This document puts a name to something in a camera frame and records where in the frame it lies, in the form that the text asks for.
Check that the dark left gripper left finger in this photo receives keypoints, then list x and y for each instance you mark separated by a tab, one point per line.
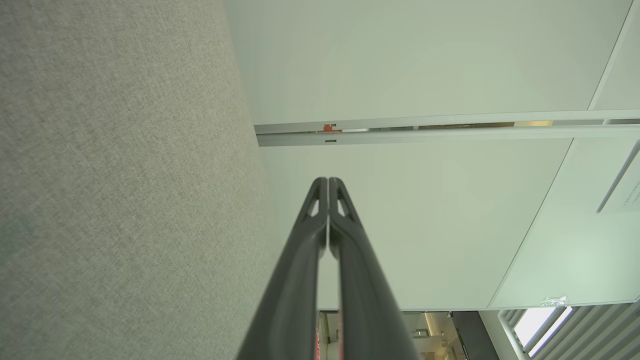
287	315

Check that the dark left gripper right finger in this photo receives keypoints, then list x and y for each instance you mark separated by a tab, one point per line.
372	320

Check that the white logo sticker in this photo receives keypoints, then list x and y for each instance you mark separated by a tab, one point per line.
554	301

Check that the small red fixture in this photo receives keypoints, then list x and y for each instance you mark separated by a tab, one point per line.
328	129

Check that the grey slatted window blind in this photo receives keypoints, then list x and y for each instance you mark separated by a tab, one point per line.
590	335

